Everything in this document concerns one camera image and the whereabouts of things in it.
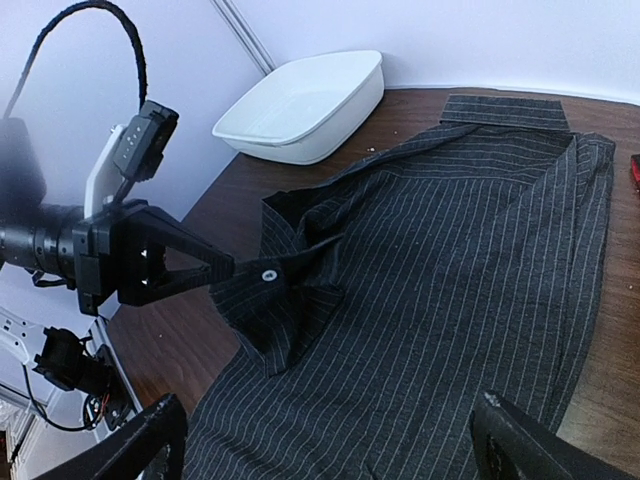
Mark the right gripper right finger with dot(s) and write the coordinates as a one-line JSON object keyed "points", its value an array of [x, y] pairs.
{"points": [[509, 444]]}

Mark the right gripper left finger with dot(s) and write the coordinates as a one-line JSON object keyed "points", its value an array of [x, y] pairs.
{"points": [[150, 446]]}

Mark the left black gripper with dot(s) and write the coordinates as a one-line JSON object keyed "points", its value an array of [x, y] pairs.
{"points": [[142, 235]]}

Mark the black pinstriped long sleeve shirt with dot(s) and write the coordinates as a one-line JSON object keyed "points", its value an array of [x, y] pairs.
{"points": [[386, 299]]}

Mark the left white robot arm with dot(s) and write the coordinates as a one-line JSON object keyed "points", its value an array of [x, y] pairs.
{"points": [[37, 236]]}

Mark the white plastic tub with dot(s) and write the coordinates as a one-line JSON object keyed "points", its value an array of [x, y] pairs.
{"points": [[303, 111]]}

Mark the red black folded shirt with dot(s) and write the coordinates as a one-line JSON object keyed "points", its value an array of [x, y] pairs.
{"points": [[635, 171]]}

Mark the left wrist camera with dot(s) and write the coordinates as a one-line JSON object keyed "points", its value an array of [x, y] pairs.
{"points": [[132, 155]]}

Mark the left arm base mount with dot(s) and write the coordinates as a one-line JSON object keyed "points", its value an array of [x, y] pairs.
{"points": [[65, 362]]}

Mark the front aluminium rail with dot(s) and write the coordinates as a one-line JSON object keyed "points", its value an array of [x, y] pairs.
{"points": [[43, 446]]}

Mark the left aluminium frame post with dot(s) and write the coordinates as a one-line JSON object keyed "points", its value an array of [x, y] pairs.
{"points": [[243, 32]]}

